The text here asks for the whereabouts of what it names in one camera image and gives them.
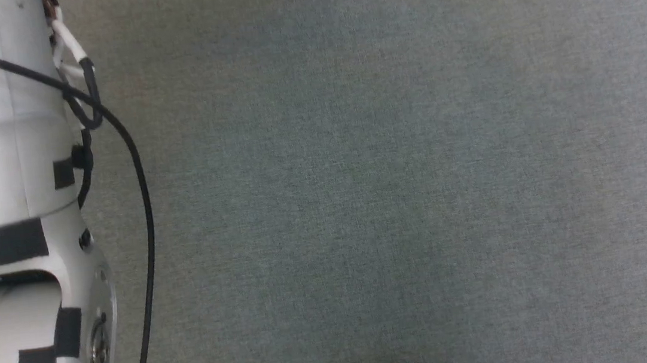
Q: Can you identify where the grey fabric sofa cushion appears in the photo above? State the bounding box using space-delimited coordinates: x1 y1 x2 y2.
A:
16 0 647 363

